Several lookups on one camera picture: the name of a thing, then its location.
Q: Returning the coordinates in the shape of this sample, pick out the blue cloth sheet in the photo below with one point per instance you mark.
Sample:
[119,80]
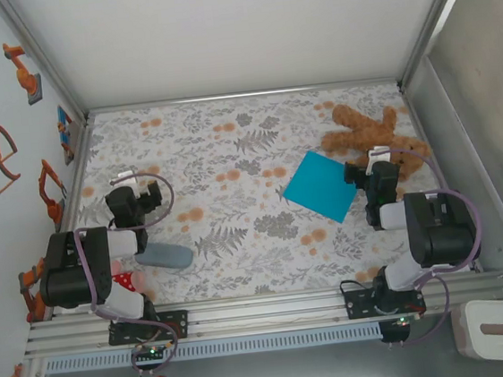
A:
[319,188]

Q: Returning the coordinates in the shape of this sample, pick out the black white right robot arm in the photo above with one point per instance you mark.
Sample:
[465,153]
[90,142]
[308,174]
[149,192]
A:
[440,231]

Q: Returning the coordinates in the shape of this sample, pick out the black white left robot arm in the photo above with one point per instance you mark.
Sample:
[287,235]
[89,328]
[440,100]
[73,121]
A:
[73,270]

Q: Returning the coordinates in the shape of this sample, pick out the brown teddy bear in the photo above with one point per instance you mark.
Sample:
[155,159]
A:
[363,134]

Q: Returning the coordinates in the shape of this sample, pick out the grey oval case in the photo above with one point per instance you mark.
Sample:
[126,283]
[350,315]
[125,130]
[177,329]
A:
[168,255]

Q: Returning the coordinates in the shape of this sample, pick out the pink plush toy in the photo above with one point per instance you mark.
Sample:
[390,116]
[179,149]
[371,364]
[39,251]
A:
[126,280]

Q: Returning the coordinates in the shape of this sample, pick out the blue orange machine sticker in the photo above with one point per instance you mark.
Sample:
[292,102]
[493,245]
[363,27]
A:
[66,136]

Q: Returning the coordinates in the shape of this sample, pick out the floral patterned table mat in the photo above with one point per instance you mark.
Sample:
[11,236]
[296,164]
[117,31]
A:
[227,132]

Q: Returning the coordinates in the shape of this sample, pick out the green LED circuit board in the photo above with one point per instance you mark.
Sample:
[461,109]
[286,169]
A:
[151,352]
[402,320]

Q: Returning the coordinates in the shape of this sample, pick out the white tissue box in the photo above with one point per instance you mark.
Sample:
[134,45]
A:
[500,326]

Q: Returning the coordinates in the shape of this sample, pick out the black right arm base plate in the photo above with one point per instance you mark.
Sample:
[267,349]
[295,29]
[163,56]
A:
[358,305]

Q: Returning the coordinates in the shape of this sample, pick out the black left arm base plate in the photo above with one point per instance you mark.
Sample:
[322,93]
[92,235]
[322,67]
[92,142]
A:
[178,324]

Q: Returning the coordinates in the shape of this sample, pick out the aluminium frame crossbar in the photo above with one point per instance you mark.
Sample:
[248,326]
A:
[241,95]

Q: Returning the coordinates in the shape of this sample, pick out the aluminium frame post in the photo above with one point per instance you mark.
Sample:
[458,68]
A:
[436,16]
[40,57]

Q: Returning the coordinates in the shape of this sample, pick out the aluminium mounting rail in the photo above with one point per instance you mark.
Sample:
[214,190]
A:
[264,313]

